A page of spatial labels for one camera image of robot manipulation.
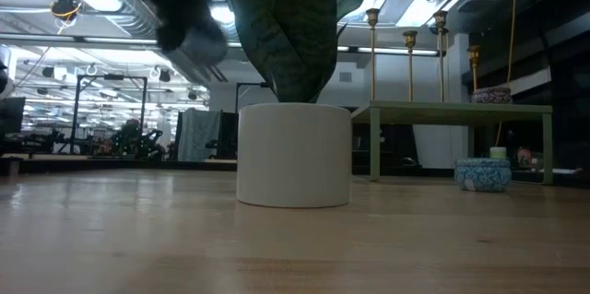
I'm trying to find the tall gold candle holder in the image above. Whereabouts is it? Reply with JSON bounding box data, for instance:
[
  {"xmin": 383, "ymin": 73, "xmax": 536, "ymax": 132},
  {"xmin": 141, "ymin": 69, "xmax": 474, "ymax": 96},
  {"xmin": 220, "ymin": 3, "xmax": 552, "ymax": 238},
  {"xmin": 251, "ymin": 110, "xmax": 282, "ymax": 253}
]
[
  {"xmin": 365, "ymin": 7, "xmax": 381, "ymax": 102},
  {"xmin": 432, "ymin": 10, "xmax": 449, "ymax": 103}
]

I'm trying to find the medium gold candle holder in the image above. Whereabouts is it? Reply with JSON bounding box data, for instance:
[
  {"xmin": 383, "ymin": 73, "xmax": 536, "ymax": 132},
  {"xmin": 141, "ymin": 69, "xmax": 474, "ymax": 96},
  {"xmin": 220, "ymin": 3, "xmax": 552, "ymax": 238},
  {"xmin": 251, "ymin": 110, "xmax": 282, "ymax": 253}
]
[{"xmin": 402, "ymin": 29, "xmax": 419, "ymax": 102}]

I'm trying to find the short gold candle holder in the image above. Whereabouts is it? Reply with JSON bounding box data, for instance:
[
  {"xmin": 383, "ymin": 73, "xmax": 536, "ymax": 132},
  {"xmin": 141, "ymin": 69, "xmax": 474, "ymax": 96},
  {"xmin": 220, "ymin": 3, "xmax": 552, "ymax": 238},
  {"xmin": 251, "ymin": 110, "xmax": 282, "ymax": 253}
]
[{"xmin": 467, "ymin": 44, "xmax": 482, "ymax": 92}]

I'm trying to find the purple patterned candle tin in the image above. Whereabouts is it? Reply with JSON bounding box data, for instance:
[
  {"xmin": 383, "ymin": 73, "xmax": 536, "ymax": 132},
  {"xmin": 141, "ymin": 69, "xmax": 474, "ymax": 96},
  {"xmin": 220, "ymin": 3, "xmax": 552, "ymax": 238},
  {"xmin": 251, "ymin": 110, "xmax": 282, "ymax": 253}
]
[{"xmin": 470, "ymin": 86, "xmax": 513, "ymax": 105}]

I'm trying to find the light blue patterned candle tin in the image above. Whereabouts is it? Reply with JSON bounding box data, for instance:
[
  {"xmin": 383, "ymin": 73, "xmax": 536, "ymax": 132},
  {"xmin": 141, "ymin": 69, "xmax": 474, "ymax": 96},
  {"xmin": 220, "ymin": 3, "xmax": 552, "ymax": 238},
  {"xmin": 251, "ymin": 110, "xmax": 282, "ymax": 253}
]
[{"xmin": 454, "ymin": 157, "xmax": 513, "ymax": 194}]

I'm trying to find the green perforated metal shelf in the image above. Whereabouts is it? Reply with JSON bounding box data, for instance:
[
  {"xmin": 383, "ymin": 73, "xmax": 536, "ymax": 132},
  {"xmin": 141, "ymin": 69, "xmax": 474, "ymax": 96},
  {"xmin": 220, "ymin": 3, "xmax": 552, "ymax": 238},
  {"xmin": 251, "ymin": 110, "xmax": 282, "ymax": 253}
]
[{"xmin": 350, "ymin": 100, "xmax": 554, "ymax": 186}]

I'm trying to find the long ceiling light bar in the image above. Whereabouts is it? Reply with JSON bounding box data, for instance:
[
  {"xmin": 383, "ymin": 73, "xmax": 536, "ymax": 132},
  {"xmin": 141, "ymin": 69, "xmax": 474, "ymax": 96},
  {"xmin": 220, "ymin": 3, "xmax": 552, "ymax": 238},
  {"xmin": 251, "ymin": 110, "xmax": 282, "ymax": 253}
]
[
  {"xmin": 0, "ymin": 31, "xmax": 243, "ymax": 52},
  {"xmin": 337, "ymin": 44, "xmax": 439, "ymax": 57}
]

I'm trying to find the green artificial snake plant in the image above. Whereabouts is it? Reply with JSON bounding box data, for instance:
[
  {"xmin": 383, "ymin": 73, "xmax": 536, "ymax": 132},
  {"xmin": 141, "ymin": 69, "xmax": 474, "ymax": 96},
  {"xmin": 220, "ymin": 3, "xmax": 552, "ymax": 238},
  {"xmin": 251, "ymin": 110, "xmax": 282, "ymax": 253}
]
[{"xmin": 209, "ymin": 0, "xmax": 370, "ymax": 104}]

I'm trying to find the grey hanging cloth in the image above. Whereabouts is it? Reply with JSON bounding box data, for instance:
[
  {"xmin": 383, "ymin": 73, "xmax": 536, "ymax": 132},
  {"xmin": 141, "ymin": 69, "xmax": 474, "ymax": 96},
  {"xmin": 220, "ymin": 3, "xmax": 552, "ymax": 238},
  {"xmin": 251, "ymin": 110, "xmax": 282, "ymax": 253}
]
[{"xmin": 177, "ymin": 107, "xmax": 222, "ymax": 162}]

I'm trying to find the white round plant pot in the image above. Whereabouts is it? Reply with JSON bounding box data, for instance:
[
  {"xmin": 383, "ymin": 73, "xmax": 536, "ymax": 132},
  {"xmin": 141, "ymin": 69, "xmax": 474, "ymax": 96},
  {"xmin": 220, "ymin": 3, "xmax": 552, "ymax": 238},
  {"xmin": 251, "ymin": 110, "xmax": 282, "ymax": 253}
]
[{"xmin": 236, "ymin": 102, "xmax": 354, "ymax": 209}]

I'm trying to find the black monitor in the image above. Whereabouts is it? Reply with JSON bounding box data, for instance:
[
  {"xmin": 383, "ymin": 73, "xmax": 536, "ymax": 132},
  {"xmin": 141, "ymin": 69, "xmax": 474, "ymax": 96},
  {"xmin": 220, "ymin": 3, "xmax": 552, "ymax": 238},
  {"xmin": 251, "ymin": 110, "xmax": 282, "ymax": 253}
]
[{"xmin": 0, "ymin": 96, "xmax": 28, "ymax": 135}]

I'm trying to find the orange round object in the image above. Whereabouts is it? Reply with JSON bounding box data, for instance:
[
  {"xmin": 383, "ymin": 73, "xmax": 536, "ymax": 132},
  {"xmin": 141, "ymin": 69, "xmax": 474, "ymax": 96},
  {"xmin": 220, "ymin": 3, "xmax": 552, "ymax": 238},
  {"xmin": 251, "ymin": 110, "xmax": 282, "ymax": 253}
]
[{"xmin": 515, "ymin": 146, "xmax": 535, "ymax": 170}]

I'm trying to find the black background rig frame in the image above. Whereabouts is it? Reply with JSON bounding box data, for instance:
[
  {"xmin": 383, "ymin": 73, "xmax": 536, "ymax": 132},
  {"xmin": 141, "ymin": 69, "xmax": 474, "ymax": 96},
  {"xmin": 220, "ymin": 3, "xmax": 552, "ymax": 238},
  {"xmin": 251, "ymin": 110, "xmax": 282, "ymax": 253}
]
[{"xmin": 71, "ymin": 74, "xmax": 149, "ymax": 155}]

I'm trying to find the yellow hanging cable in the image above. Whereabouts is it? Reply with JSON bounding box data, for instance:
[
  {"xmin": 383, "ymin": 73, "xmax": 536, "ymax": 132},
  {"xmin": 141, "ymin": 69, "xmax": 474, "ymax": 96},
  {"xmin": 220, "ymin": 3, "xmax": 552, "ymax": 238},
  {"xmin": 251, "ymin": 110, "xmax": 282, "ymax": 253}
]
[{"xmin": 493, "ymin": 0, "xmax": 518, "ymax": 147}]

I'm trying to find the black ceiling camera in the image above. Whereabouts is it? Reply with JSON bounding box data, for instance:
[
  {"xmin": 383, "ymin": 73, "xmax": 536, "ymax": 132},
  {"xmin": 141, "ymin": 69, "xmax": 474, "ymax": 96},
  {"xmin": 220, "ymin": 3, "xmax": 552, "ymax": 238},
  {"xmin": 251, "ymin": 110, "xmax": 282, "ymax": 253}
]
[{"xmin": 49, "ymin": 0, "xmax": 85, "ymax": 35}]

